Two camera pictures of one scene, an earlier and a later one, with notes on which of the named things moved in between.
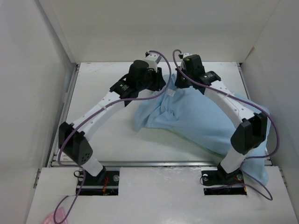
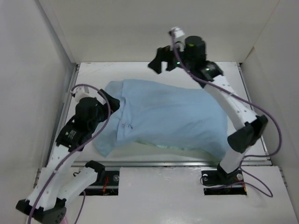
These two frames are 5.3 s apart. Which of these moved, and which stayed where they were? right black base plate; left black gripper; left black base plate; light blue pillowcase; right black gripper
Moved: left black gripper; light blue pillowcase; right black gripper
Stayed: right black base plate; left black base plate
